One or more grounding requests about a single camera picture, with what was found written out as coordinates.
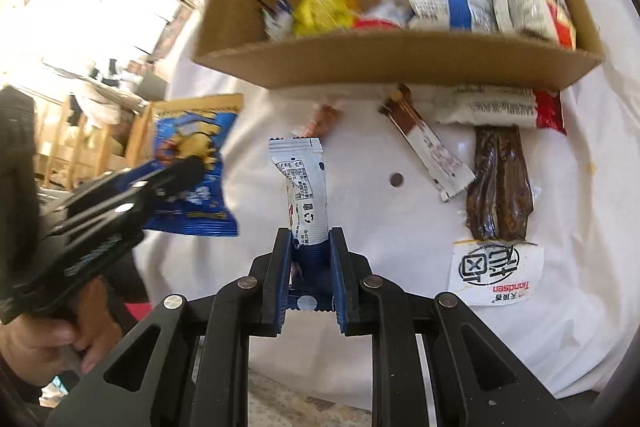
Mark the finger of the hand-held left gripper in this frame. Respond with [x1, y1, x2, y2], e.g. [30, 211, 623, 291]
[64, 155, 207, 234]

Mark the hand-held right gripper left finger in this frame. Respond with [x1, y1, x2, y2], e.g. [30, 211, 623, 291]
[45, 227, 294, 427]

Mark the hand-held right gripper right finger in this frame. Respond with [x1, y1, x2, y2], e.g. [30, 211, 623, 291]
[327, 227, 574, 427]

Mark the blue yellow-edged snack packet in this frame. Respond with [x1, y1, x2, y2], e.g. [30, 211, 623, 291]
[144, 93, 245, 239]

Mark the slim white blue packet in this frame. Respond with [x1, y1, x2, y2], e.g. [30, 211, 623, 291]
[267, 137, 334, 314]

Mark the white red snack packet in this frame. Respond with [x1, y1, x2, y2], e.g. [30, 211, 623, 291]
[354, 0, 417, 30]

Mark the person's left hand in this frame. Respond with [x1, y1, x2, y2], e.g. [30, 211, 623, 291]
[0, 278, 124, 389]

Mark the wooden rack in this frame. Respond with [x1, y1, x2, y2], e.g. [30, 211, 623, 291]
[42, 99, 153, 190]

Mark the small brown candy packet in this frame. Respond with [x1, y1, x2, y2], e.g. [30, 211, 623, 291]
[304, 103, 344, 138]

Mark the brown white snack bar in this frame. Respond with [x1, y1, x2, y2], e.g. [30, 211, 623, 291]
[377, 83, 477, 204]

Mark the brown meat snack packet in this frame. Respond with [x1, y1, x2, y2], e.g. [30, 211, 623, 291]
[451, 124, 546, 307]

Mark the small blue white packet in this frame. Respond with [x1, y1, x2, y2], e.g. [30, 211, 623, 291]
[261, 0, 297, 42]

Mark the long white red-end packet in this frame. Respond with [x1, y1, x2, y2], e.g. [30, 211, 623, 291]
[434, 86, 569, 136]

